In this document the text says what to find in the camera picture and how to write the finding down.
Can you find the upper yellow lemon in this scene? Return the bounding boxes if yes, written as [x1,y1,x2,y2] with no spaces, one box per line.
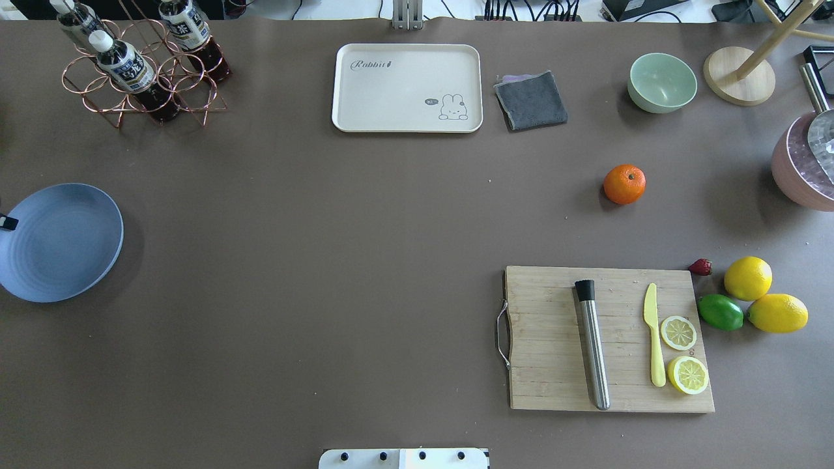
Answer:
[724,256,773,301]

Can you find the tea bottle front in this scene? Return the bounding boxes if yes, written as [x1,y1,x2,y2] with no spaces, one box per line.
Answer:
[87,29,179,122]

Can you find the blue round plate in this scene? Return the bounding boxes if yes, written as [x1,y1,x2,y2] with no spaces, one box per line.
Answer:
[1,183,124,303]

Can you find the yellow lemon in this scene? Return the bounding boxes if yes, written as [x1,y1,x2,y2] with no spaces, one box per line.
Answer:
[724,256,773,301]
[748,294,809,334]

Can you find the grey folded cloth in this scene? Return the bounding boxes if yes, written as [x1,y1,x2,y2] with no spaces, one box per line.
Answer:
[494,70,569,131]

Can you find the orange fruit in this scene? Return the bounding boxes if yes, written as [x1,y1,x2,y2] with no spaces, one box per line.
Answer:
[603,164,646,205]

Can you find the steel pot lid with handle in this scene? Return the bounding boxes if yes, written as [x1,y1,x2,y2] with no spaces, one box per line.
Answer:
[800,46,833,183]

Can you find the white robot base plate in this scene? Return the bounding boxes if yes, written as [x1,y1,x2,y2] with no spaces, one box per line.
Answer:
[318,448,491,468]

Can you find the lower yellow lemon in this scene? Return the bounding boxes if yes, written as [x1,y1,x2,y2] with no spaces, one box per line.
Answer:
[748,294,809,334]

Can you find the green bowl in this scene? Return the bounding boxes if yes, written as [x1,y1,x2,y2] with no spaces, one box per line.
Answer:
[627,53,698,115]

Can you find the red strawberry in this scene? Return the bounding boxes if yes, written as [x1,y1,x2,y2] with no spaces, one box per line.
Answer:
[687,258,712,276]

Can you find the green lime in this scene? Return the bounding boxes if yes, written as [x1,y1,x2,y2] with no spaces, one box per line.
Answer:
[697,294,745,332]

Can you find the copper wire bottle rack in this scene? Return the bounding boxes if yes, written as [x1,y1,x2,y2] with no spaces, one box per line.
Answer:
[61,1,227,128]

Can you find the black gripper tip at edge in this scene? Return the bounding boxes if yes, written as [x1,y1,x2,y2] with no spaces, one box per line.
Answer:
[0,214,19,231]

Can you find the pink pot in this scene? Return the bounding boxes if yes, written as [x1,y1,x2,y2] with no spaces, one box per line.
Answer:
[771,112,833,212]

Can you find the lower lemon half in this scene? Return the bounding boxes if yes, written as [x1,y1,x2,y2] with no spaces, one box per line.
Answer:
[667,356,710,395]

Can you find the grey metal mount post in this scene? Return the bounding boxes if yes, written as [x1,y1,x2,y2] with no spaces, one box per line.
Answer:
[392,0,424,31]

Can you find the tea bottle back left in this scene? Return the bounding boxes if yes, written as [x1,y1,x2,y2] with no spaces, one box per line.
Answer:
[50,0,113,50]

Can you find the steel muddler black tip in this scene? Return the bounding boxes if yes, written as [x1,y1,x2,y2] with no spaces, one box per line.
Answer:
[575,279,611,412]

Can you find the upper lemon slice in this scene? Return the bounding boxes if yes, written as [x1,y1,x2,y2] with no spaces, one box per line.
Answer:
[659,315,698,351]

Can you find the wooden stand with round base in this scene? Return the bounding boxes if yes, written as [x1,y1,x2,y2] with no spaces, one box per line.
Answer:
[703,1,833,106]

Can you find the wooden cutting board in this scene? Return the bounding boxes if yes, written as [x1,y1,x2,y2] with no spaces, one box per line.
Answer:
[504,265,715,414]

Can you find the yellow plastic knife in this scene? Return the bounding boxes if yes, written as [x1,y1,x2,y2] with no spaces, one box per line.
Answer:
[643,283,667,387]

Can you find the cream rabbit tray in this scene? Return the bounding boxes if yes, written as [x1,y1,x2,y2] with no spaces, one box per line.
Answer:
[331,44,483,133]

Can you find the tea bottle back right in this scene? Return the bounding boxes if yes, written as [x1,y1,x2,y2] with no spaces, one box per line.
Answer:
[158,1,231,83]

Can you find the tea bottle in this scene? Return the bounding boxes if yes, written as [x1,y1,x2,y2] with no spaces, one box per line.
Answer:
[158,1,231,83]
[87,29,179,122]
[50,0,113,50]

